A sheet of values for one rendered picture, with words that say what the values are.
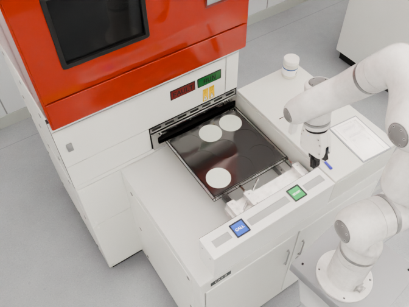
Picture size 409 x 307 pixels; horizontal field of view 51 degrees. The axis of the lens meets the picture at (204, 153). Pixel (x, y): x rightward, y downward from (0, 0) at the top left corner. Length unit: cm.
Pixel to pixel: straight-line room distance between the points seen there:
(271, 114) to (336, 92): 70
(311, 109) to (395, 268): 71
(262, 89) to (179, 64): 52
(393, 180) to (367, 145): 73
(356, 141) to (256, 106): 44
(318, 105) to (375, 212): 32
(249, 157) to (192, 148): 24
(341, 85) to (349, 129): 70
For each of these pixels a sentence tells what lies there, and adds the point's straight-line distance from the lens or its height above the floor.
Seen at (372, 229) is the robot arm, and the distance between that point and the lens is 121.
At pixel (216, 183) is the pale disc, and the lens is 168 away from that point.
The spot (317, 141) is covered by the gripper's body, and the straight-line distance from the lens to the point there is 140.
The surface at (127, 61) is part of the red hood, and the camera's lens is 146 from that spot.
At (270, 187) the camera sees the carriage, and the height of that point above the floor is 88.
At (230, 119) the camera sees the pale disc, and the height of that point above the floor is 90.
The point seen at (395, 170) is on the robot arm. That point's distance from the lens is 108.
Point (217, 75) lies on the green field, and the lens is 181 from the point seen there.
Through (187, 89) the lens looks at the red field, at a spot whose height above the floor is 110.
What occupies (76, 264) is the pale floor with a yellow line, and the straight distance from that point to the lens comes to 261.
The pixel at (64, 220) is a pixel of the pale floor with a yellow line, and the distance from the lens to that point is 278.
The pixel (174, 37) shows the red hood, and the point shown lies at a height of 140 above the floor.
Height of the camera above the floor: 226
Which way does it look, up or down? 50 degrees down
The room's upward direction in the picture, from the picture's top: 1 degrees counter-clockwise
